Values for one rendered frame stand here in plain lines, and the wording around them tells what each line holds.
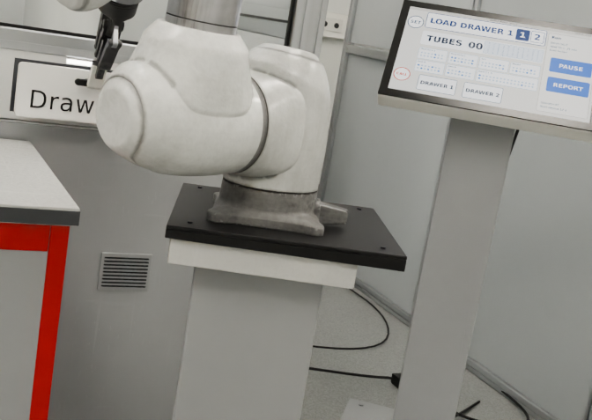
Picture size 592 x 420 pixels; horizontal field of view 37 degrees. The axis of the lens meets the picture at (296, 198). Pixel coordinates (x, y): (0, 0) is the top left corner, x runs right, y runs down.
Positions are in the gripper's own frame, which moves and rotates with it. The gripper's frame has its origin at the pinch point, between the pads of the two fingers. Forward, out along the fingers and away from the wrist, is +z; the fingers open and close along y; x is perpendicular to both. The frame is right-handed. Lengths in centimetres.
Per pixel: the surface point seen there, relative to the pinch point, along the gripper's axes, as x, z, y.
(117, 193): -10.4, 30.1, -4.7
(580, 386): -156, 67, -36
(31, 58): 11.4, 7.4, 11.1
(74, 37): 3.0, 2.7, 14.3
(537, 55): -105, -17, 7
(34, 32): 11.3, 2.7, 14.2
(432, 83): -81, -5, 7
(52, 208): 14, -13, -48
